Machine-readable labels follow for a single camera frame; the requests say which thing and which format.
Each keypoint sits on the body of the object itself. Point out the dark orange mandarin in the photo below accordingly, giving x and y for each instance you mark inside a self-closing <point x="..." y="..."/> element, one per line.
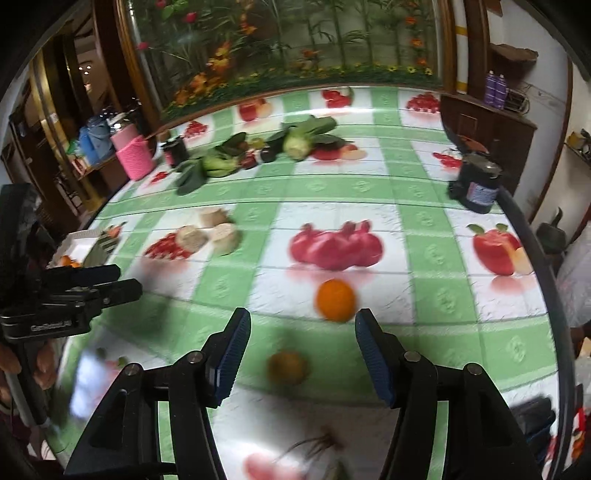
<point x="67" y="261"/>

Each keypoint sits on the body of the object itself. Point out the chevron patterned white tray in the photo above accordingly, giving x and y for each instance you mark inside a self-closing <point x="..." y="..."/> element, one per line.
<point x="89" y="247"/>

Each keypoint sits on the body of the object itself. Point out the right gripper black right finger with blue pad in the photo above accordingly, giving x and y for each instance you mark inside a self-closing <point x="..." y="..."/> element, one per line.
<point x="401" y="377"/>

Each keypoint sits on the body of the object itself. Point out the green bok choy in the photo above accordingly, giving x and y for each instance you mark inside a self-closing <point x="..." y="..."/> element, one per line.
<point x="299" y="139"/>
<point x="217" y="162"/>

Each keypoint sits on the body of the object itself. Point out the blue kettle on sideboard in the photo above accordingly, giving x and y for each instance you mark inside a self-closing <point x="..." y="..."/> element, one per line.
<point x="94" y="140"/>

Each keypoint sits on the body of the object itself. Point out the orange mandarin right side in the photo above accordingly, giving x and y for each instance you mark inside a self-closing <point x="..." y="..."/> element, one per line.
<point x="335" y="301"/>

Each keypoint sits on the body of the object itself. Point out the green bok choy left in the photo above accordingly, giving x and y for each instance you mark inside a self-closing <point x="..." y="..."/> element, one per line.
<point x="217" y="162"/>

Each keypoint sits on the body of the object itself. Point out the purple bottles on shelf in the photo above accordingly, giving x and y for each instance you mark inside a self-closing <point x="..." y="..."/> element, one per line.
<point x="496" y="90"/>

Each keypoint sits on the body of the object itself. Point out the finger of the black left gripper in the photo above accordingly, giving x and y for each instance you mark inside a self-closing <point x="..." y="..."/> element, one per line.
<point x="70" y="277"/>
<point x="94" y="299"/>

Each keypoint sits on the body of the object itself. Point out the dark jar red label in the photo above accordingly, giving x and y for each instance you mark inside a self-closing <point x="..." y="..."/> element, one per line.
<point x="174" y="151"/>

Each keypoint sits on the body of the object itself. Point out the dark plum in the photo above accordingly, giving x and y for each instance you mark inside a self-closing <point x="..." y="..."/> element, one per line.
<point x="267" y="154"/>

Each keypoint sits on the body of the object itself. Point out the black canister blue label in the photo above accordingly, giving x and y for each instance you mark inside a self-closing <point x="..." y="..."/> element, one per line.
<point x="477" y="184"/>

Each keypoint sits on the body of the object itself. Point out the brown round fruit right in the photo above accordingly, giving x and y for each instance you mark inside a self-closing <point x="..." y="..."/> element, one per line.
<point x="287" y="368"/>

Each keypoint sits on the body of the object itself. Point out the green bok choy right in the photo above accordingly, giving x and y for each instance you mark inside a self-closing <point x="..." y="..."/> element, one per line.
<point x="299" y="139"/>

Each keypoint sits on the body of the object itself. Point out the dark wooden sideboard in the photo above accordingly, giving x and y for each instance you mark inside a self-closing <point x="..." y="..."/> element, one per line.
<point x="105" y="178"/>

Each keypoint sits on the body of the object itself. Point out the person's left hand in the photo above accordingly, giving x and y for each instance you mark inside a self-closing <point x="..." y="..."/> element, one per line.
<point x="44" y="368"/>

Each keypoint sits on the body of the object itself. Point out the beige tofu block left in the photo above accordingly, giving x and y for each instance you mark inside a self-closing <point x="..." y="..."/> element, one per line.
<point x="190" y="238"/>

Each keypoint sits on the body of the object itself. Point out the beige tofu block back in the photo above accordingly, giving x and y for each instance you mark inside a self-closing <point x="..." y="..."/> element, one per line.
<point x="210" y="217"/>

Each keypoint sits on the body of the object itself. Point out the pink knitted sleeve bottle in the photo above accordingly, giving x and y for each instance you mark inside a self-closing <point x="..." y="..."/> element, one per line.
<point x="132" y="150"/>

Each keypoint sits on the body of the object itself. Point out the dark red jujube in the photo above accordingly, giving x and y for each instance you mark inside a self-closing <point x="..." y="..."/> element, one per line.
<point x="248" y="161"/>

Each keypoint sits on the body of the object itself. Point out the flower garden wall mural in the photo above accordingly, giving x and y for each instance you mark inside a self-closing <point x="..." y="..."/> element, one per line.
<point x="193" y="55"/>

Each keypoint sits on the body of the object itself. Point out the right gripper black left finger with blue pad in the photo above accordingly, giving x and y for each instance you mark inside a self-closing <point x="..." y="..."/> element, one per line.
<point x="223" y="352"/>

